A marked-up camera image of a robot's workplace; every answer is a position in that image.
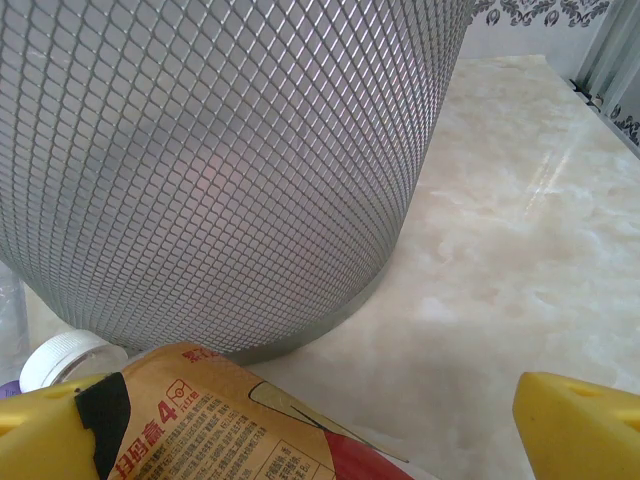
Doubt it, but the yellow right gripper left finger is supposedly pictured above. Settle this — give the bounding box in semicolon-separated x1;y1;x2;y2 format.
0;372;136;480

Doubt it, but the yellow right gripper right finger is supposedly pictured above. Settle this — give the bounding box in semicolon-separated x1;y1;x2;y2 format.
513;370;640;480

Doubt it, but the tan red label tea bottle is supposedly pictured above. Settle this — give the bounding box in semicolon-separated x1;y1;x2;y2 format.
18;329;416;480

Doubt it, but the grey metal mesh bin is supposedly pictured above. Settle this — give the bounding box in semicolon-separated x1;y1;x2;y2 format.
0;0;476;365

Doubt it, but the aluminium frame post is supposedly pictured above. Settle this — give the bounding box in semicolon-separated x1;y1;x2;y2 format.
568;0;640;121

